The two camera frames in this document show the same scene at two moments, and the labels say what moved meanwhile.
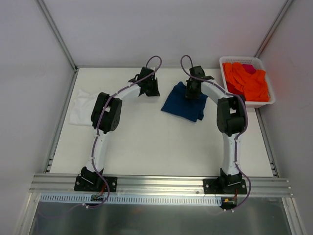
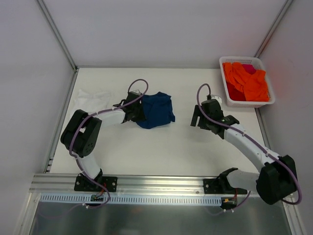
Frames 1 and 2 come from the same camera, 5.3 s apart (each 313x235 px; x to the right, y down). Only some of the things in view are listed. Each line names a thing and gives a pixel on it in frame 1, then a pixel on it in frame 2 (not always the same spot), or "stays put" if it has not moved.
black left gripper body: [151, 87] to [136, 110]
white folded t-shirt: [80, 113] stays put
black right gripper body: [192, 87] to [203, 120]
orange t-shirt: [254, 86] stays put
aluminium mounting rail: [152, 184] stays put
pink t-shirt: [249, 68] stays put
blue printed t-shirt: [177, 104] to [157, 110]
